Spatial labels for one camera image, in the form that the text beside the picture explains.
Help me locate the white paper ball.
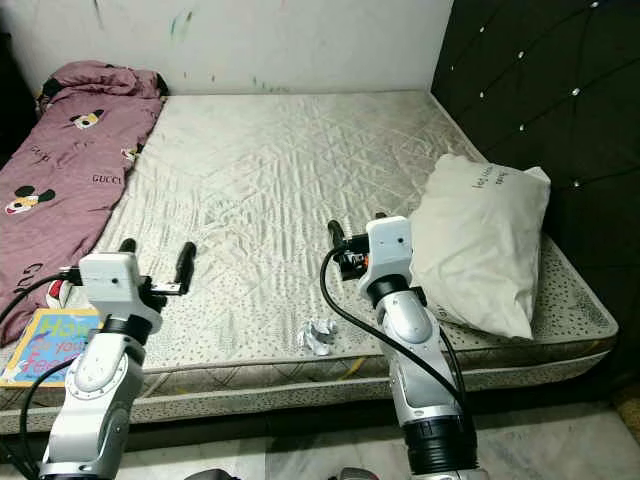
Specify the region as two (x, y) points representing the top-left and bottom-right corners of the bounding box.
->
(298, 318), (339, 357)

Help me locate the white pillow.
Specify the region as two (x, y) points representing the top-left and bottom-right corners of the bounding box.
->
(410, 153), (553, 341)

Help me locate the blue yellow children's book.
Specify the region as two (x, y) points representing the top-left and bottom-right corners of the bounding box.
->
(1, 308), (101, 388)

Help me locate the quilted grey-white mattress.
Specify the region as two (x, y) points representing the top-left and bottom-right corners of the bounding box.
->
(0, 92), (619, 436)

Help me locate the pink cartoon print blanket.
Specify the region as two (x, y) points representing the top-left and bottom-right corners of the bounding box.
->
(0, 60), (169, 291)

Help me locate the black tufted headboard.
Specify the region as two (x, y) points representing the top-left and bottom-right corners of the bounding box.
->
(430, 0), (640, 381)

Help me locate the brown floor mat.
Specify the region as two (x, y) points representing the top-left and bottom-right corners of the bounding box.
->
(610, 385), (640, 446)

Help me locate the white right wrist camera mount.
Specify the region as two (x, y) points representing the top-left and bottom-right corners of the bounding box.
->
(365, 215), (413, 281)

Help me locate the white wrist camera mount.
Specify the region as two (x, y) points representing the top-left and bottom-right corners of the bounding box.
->
(365, 215), (413, 281)
(78, 252), (141, 319)

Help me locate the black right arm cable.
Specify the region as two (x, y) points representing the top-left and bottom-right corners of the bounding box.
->
(320, 245), (466, 401)

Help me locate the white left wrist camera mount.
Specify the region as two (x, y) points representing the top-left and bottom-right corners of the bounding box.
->
(78, 252), (141, 319)

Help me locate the long black left arm cable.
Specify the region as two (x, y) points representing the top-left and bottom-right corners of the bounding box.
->
(0, 268), (83, 321)

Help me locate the short black left arm cable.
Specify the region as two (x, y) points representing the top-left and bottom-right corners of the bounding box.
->
(16, 355), (83, 480)

